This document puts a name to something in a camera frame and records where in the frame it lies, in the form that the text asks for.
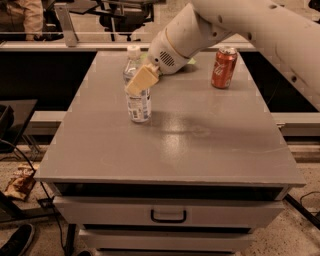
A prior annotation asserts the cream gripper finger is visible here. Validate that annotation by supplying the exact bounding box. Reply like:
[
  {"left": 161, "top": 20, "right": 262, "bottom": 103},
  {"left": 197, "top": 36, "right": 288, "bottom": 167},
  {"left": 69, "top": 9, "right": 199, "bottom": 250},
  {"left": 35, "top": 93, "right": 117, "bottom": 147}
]
[{"left": 125, "top": 64, "right": 159, "bottom": 96}]

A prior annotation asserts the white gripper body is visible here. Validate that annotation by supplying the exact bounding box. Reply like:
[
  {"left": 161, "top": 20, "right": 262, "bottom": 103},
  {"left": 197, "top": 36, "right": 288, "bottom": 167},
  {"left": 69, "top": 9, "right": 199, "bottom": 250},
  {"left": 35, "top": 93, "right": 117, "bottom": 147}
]
[{"left": 148, "top": 29, "right": 190, "bottom": 74}]

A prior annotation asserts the clear plastic water bottle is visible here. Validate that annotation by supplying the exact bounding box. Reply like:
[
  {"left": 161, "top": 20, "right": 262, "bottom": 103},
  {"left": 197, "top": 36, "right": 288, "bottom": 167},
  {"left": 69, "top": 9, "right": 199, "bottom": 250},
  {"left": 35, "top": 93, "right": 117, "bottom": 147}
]
[{"left": 123, "top": 45, "right": 151, "bottom": 123}]

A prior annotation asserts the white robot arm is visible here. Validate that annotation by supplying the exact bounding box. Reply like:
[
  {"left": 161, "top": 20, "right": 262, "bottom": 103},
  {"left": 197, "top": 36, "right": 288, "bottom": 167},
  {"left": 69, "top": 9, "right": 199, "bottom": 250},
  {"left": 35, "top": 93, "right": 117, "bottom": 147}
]
[{"left": 125, "top": 0, "right": 320, "bottom": 110}]

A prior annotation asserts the red coke can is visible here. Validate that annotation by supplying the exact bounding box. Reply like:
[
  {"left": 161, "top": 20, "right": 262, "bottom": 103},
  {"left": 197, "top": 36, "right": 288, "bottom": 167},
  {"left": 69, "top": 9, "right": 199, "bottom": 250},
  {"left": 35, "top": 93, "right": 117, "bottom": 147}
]
[{"left": 211, "top": 46, "right": 238, "bottom": 89}]

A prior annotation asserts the green chip bag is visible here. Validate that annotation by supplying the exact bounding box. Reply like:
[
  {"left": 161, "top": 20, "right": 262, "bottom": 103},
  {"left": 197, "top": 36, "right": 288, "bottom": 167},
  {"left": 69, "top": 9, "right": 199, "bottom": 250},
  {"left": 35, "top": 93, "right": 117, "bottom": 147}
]
[{"left": 140, "top": 53, "right": 196, "bottom": 65}]

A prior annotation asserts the black office chair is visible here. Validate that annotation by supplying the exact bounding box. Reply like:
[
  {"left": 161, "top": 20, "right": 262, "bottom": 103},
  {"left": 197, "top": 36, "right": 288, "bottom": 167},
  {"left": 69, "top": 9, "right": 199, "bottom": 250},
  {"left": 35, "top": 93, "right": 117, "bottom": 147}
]
[{"left": 69, "top": 0, "right": 157, "bottom": 41}]

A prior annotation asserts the grey drawer cabinet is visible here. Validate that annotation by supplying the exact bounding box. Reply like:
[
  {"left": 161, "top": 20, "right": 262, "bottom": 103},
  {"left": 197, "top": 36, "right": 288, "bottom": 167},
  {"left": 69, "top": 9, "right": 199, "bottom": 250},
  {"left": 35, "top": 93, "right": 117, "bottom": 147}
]
[{"left": 36, "top": 51, "right": 304, "bottom": 256}]

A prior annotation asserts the black side table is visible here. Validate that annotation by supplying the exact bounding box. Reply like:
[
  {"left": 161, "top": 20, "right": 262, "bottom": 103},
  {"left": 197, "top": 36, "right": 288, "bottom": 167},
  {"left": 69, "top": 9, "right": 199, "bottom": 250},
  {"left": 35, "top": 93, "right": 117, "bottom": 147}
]
[{"left": 0, "top": 99, "right": 39, "bottom": 154}]

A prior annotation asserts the person in beige shirt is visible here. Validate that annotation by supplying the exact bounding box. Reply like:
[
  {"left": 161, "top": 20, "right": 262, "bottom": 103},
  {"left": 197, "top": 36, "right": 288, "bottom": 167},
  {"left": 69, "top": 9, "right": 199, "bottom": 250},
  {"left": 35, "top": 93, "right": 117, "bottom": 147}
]
[{"left": 0, "top": 0, "right": 44, "bottom": 41}]

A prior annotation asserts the brown snack bag on floor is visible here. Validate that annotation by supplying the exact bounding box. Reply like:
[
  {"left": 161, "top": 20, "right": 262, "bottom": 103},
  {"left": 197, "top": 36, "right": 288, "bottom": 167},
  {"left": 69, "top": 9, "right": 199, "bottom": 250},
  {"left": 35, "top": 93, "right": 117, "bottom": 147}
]
[{"left": 4, "top": 164, "right": 36, "bottom": 201}]

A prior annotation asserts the black shoe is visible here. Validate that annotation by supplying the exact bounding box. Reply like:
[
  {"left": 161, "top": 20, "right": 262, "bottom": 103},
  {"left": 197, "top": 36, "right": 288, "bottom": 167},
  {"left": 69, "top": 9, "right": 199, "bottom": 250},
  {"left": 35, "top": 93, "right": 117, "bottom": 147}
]
[{"left": 0, "top": 224, "right": 35, "bottom": 256}]

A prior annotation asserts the left metal bracket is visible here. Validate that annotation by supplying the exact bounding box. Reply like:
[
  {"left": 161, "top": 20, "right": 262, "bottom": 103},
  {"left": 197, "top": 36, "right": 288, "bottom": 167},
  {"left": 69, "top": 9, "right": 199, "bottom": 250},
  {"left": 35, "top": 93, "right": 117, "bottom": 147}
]
[{"left": 54, "top": 2, "right": 78, "bottom": 47}]

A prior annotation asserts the black drawer handle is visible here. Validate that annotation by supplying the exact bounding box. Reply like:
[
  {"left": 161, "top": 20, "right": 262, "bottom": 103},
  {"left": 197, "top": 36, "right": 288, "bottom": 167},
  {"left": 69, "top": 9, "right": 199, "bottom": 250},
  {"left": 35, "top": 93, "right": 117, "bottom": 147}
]
[{"left": 150, "top": 209, "right": 187, "bottom": 224}]

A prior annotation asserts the black cable on floor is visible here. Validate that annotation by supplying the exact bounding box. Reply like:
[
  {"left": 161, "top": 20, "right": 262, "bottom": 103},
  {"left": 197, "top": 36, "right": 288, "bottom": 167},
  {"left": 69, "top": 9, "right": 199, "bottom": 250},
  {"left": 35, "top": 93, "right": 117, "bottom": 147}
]
[{"left": 0, "top": 139, "right": 68, "bottom": 254}]

